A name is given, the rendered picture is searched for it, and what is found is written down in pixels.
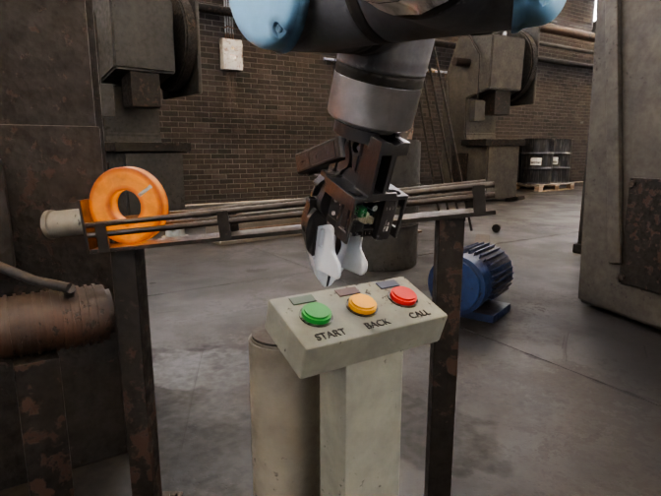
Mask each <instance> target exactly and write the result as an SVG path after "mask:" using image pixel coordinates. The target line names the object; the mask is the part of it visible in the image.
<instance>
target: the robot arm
mask: <svg viewBox="0 0 661 496"><path fill-rule="evenodd" d="M566 1H567V0H229V4H230V8H231V12H232V15H233V18H234V20H235V23H236V25H237V27H238V29H239V30H240V31H241V32H242V34H243V35H244V36H245V37H246V38H247V39H248V40H249V41H250V42H251V43H252V44H254V45H256V46H258V47H260V48H262V49H268V50H272V51H274V52H276V53H280V54H283V53H287V52H289V51H299V52H320V53H337V56H336V63H335V69H334V73H333V79H332V84H331V89H330V99H329V104H328V113H329V114H330V115H331V116H332V117H334V118H335V120H334V125H333V130H334V131H335V132H336V134H337V135H339V136H337V137H335V138H333V139H330V140H328V141H326V142H323V143H321V144H319V145H317V146H314V147H312V148H308V149H306V150H304V152H302V153H299V154H297V155H295V159H296V166H297V173H298V174H307V176H318V177H317V178H316V179H315V180H314V181H313V182H314V183H315V185H314V188H313V190H312V192H311V196H308V197H306V206H305V209H304V211H303V215H302V219H301V229H302V234H303V238H304V242H305V246H306V249H307V251H308V255H309V258H310V262H311V265H312V267H313V270H314V273H315V275H316V277H317V278H318V280H319V281H320V283H321V284H322V285H323V286H330V285H331V284H332V283H333V282H334V281H335V280H336V279H339V278H340V276H341V273H342V271H343V270H344V269H346V270H348V271H350V272H352V273H354V274H357V275H359V276H363V275H364V274H365V273H366V272H367V268H368V262H367V260H366V258H365V256H364V253H363V251H362V247H361V245H362V240H363V237H365V236H372V237H373V238H374V239H375V240H384V239H388V238H389V235H391V236H392V237H394V238H397V235H398V232H399V228H400V224H401V221H402V217H403V214H404V210H405V207H406V203H407V199H408V195H406V194H405V193H403V192H402V191H400V190H399V189H397V188H396V187H394V186H393V185H391V178H392V174H393V170H394V166H395V162H396V158H397V156H398V155H408V151H409V147H410V142H408V141H406V140H404V139H402V138H400V135H401V133H402V132H406V131H408V130H410V129H411V128H412V125H413V121H414V117H415V114H416V110H417V106H418V102H419V99H420V95H421V92H422V88H423V84H424V80H425V77H426V73H427V69H428V65H429V61H430V58H431V54H432V50H433V46H434V43H435V39H436V38H440V37H449V36H458V35H467V34H476V33H484V32H493V31H511V33H517V32H519V31H520V30H522V29H526V28H532V27H538V26H543V25H546V24H548V23H550V22H552V21H553V20H554V19H555V18H556V17H557V16H558V15H559V14H560V12H561V11H562V9H563V8H564V6H565V3H566ZM397 205H400V206H401V208H400V212H399V216H398V219H397V223H396V226H394V225H393V224H392V222H393V218H394V214H395V210H396V207H397ZM327 221H328V222H329V223H330V224H328V223H327Z"/></svg>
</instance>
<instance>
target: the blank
mask: <svg viewBox="0 0 661 496"><path fill-rule="evenodd" d="M125 190H127V191H131V192H133V193H134V194H135V195H136V196H137V197H138V198H139V200H140V203H141V213H140V215H139V216H138V217H149V216H159V215H168V200H167V196H166V193H165V191H164V189H163V187H162V185H161V184H160V182H159V181H158V180H157V179H156V178H155V177H154V176H153V175H152V174H150V173H149V172H147V171H145V170H143V169H141V168H138V167H134V166H123V167H115V168H112V169H109V170H107V171H105V172H104V173H102V174H101V175H100V176H99V177H98V178H97V179H96V181H95V182H94V184H93V186H92V188H91V191H90V213H91V216H92V219H93V221H102V220H112V219H121V218H125V217H123V216H122V214H121V213H120V211H119V209H118V198H119V196H120V194H121V193H122V192H123V191H125ZM165 222H166V220H163V221H153V222H143V223H133V224H123V225H113V226H107V227H106V228H107V230H114V229H124V228H134V227H144V226H154V225H164V224H165ZM158 233H159V231H155V232H145V233H135V234H125V235H115V236H108V237H109V238H110V239H112V240H114V241H116V242H119V243H123V244H137V243H141V242H143V241H146V240H148V239H151V238H153V237H154V236H156V235H157V234H158Z"/></svg>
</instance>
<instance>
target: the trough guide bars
mask: <svg viewBox="0 0 661 496"><path fill-rule="evenodd" d="M494 187H495V182H494V181H490V182H486V179H482V180H472V181H462V182H453V183H444V184H434V185H424V186H414V187H404V188H397V189H399V190H400V191H402V192H403V193H405V194H406V195H408V196H415V197H408V199H407V203H406V207H413V206H423V205H433V204H442V203H452V202H462V201H465V208H466V209H467V208H473V212H474V216H475V217H481V216H485V215H486V202H485V199H492V198H495V192H488V193H487V191H486V189H485V188H494ZM455 191H464V192H455ZM446 192H454V193H446ZM436 193H445V194H436ZM426 194H435V195H426ZM416 195H425V196H416ZM305 206H306V198H298V199H288V200H278V201H268V202H259V203H250V204H240V205H230V206H220V207H210V208H200V209H192V210H182V211H172V212H168V215H159V216H149V217H138V216H139V215H133V216H124V217H125V218H121V219H112V220H102V221H92V222H86V223H85V227H86V228H94V230H95V232H88V233H87V237H88V238H96V240H97V245H98V251H99V253H107V252H110V249H109V248H110V243H109V238H108V236H115V235H125V234H135V233H145V232H155V231H164V230H175V229H185V228H195V227H205V226H215V225H218V230H219V237H220V241H229V240H231V231H237V230H239V223H244V222H254V221H264V220H274V219H285V218H295V217H302V215H303V211H304V209H305V208H299V207H305ZM289 208H297V209H289ZM280 209H287V210H280ZM270 210H277V211H270ZM260 211H267V212H260ZM250 212H257V213H250ZM240 213H247V214H240ZM237 214H238V215H237ZM211 216H216V217H211ZM191 217H198V218H191ZM181 218H188V219H181ZM172 219H179V220H172ZM163 220H170V221H166V222H165V224H164V225H154V226H144V227H134V228H124V229H114V230H107V228H106V227H107V226H113V225H123V224H133V223H143V222H153V221H163Z"/></svg>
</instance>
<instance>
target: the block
mask: <svg viewBox="0 0 661 496"><path fill-rule="evenodd" d="M0 262H3V263H5V264H8V265H10V266H13V267H15V268H16V258H15V250H14V242H13V234H12V226H11V219H10V211H9V203H8V195H7V186H6V178H5V170H4V163H3V161H2V159H1V158H0Z"/></svg>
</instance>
